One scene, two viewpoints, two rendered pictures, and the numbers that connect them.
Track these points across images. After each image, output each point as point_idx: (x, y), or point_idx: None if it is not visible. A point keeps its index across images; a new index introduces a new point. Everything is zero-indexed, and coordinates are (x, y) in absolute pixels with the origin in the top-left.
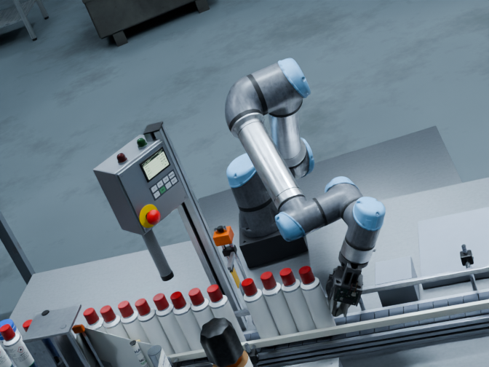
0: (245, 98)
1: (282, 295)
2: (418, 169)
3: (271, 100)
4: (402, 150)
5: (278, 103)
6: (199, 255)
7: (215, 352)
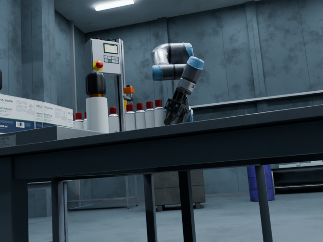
0: (162, 46)
1: (144, 115)
2: None
3: (173, 51)
4: None
5: (176, 54)
6: (116, 107)
7: (89, 80)
